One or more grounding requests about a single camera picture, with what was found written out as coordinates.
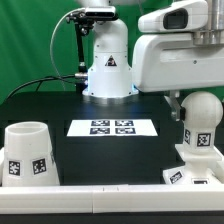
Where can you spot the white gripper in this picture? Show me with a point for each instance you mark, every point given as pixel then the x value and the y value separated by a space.
pixel 163 62

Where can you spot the white lamp bulb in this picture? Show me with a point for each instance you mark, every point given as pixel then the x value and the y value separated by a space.
pixel 203 113

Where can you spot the white lamp base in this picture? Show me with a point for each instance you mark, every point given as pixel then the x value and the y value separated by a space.
pixel 205 168

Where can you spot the white lamp shade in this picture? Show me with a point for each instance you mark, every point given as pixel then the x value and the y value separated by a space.
pixel 28 156

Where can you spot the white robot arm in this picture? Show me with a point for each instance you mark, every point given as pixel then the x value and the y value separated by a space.
pixel 110 76

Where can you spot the white marker sheet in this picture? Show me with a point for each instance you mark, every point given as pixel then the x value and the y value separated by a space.
pixel 111 127

